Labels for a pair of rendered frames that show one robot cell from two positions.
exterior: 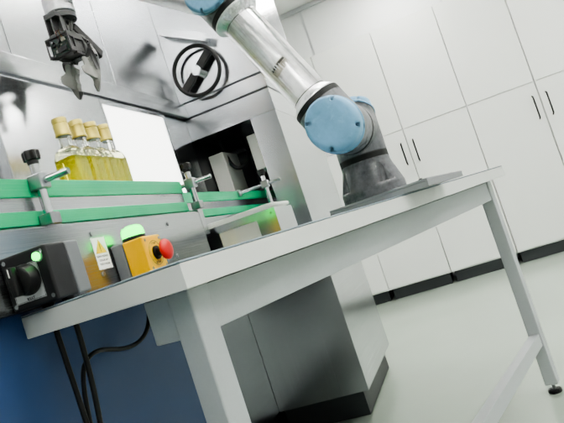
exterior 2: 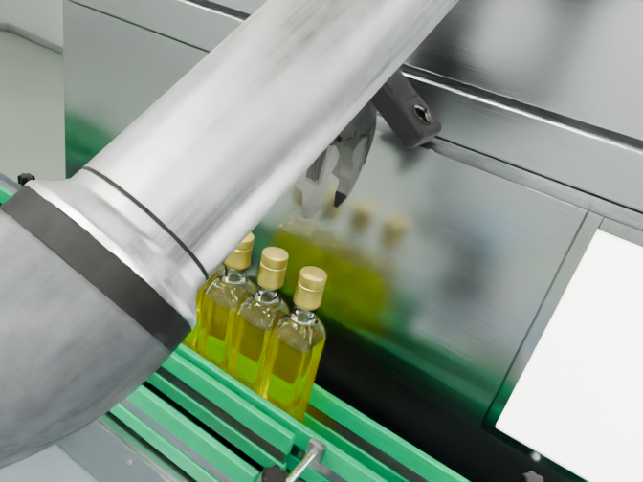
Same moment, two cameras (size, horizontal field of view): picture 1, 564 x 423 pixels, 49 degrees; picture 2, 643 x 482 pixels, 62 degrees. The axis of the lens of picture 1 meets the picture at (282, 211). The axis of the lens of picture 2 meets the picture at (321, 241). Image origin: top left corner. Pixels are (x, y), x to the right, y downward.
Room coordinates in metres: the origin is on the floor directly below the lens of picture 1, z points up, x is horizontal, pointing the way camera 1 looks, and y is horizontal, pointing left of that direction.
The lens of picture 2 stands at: (1.65, -0.18, 1.50)
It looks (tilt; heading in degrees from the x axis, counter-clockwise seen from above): 28 degrees down; 100
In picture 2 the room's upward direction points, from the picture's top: 14 degrees clockwise
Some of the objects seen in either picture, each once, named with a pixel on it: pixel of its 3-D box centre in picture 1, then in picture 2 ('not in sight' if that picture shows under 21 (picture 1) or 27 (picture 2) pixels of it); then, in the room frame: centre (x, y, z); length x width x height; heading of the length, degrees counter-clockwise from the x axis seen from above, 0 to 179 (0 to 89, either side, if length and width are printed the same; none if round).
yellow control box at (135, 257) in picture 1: (142, 258); not in sight; (1.16, 0.28, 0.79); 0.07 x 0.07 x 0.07; 74
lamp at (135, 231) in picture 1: (132, 232); not in sight; (1.16, 0.28, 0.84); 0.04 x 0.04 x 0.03
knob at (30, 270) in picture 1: (19, 281); not in sight; (0.84, 0.37, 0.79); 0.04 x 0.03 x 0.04; 74
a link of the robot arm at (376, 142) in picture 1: (352, 129); not in sight; (1.43, -0.22, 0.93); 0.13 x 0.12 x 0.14; 160
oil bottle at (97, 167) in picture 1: (96, 190); (224, 339); (1.44, 0.40, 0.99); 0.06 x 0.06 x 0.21; 74
